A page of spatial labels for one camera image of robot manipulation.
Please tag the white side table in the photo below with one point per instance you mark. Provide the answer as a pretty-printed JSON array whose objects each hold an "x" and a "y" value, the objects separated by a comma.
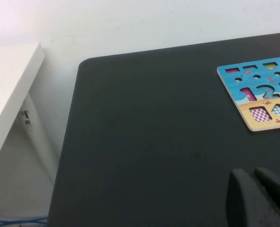
[{"x": 7, "y": 71}]

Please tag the colourful wooden number puzzle board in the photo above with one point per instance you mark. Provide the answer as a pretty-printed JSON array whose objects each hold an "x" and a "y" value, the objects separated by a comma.
[{"x": 231, "y": 79}]

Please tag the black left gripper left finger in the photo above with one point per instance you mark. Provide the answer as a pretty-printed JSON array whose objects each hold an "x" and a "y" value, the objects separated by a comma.
[{"x": 243, "y": 203}]

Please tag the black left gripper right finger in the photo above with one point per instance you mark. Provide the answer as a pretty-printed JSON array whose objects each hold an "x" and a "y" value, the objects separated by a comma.
[{"x": 276, "y": 186}]

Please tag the barcode label sticker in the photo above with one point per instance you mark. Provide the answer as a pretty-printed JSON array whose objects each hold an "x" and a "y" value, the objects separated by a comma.
[{"x": 27, "y": 118}]

